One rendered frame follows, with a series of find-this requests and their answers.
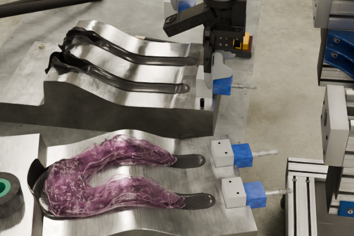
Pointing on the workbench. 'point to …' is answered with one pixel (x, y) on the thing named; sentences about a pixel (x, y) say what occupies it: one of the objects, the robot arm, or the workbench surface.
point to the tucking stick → (154, 39)
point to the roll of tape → (10, 194)
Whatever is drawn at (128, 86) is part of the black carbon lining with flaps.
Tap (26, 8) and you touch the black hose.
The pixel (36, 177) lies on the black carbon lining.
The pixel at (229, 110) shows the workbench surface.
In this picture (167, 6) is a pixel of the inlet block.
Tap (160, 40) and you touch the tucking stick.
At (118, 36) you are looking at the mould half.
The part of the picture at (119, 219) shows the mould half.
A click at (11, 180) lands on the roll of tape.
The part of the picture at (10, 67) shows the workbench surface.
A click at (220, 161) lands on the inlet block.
